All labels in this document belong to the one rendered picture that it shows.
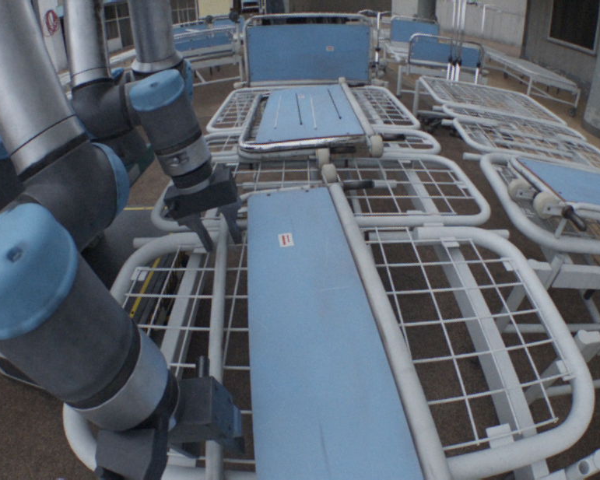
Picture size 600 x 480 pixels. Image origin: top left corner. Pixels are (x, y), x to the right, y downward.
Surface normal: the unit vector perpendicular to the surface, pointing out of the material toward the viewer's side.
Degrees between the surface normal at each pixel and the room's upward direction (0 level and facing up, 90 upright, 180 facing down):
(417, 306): 0
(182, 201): 90
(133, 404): 82
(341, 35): 90
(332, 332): 2
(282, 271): 2
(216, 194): 90
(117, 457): 11
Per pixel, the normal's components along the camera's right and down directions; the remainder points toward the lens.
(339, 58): 0.00, 0.63
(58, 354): 0.69, 0.34
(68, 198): 0.77, -0.29
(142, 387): 0.90, 0.09
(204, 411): -0.22, -0.74
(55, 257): 0.96, -0.29
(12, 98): 0.46, 0.37
